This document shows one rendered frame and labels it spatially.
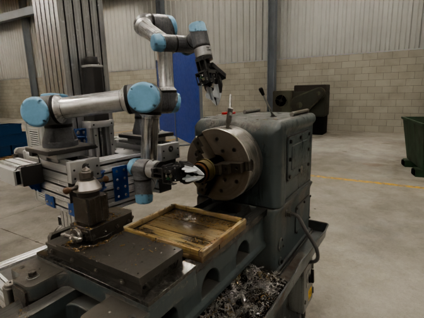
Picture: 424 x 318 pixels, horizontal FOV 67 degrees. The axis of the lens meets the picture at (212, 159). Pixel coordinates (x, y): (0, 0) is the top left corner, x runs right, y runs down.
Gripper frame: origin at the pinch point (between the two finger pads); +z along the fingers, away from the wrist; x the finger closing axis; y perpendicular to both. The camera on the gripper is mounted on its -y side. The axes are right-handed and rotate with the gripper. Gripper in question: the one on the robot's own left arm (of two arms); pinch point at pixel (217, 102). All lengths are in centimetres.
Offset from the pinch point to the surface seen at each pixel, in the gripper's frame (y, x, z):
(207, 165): 24.2, 4.1, 24.8
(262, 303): 24, 14, 81
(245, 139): 8.4, 14.0, 18.7
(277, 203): -4, 16, 50
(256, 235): 6, 7, 61
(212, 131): 12.8, 2.5, 12.4
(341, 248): -152, -3, 137
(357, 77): -988, -84, -57
